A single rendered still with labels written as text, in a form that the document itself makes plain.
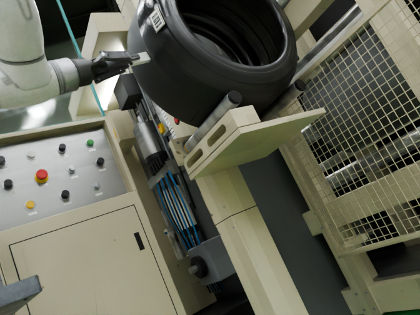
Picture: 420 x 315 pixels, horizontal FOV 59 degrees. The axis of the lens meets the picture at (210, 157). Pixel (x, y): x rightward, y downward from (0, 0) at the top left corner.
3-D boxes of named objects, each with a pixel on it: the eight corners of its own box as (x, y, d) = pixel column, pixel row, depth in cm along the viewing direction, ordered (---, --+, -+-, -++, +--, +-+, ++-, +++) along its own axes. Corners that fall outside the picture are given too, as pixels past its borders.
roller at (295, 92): (244, 126, 151) (253, 132, 151) (240, 134, 148) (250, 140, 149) (297, 76, 123) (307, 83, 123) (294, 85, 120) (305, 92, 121)
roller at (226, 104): (185, 140, 135) (196, 146, 136) (182, 150, 133) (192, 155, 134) (230, 86, 107) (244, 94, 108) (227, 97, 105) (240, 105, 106)
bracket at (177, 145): (178, 167, 132) (167, 142, 134) (259, 143, 154) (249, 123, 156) (181, 163, 129) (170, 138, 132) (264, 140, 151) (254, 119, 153)
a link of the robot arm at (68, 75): (43, 74, 100) (64, 70, 104) (59, 102, 99) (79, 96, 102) (45, 53, 93) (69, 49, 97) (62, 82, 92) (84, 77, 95)
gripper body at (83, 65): (69, 52, 97) (101, 46, 102) (65, 72, 103) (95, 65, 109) (82, 75, 95) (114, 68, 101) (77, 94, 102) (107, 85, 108)
